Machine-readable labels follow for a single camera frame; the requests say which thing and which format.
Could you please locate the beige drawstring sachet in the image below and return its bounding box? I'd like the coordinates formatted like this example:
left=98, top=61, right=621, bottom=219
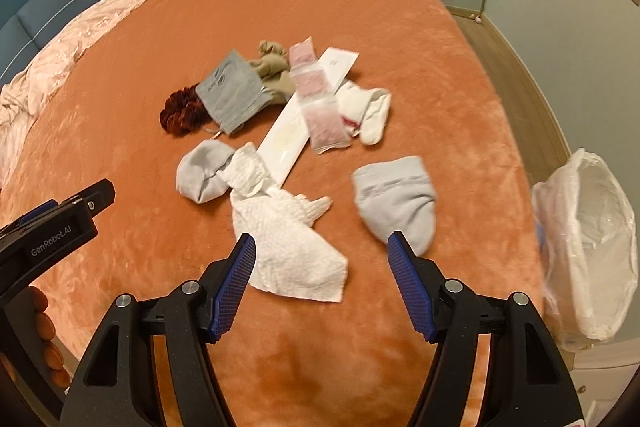
left=248, top=40, right=295, bottom=105

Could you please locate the pink quilt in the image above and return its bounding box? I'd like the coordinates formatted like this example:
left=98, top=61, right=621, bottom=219
left=1, top=0, right=148, bottom=184

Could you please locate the left hand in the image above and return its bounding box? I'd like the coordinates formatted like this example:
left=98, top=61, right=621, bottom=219
left=28, top=286, right=70, bottom=389

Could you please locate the light grey sock right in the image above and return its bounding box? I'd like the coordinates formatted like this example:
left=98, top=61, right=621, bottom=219
left=352, top=156, right=436, bottom=256

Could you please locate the blue upholstered headboard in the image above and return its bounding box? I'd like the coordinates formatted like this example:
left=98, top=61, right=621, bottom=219
left=0, top=0, right=101, bottom=86

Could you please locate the grey cloth pouch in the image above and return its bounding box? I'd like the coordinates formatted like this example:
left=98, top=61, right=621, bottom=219
left=195, top=50, right=272, bottom=135

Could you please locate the white paper towel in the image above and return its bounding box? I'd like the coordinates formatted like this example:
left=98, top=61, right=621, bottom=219
left=219, top=142, right=348, bottom=303

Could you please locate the white bag lined trash bin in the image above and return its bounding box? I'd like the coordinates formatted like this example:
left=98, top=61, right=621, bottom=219
left=532, top=148, right=639, bottom=352

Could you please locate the light grey sock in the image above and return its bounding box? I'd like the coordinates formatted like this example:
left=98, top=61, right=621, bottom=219
left=352, top=156, right=436, bottom=256
left=176, top=139, right=235, bottom=205

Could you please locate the white cabinet door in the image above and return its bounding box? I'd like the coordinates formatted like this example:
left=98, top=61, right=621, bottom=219
left=563, top=338, right=639, bottom=426

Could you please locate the white sock red trim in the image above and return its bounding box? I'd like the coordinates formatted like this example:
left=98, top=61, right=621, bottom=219
left=336, top=80, right=392, bottom=146

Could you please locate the light grey sock left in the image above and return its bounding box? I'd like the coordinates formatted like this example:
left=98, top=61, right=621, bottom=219
left=176, top=139, right=235, bottom=205

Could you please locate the dark red scrunchie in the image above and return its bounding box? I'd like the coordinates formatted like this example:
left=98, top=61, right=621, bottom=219
left=160, top=86, right=212, bottom=136

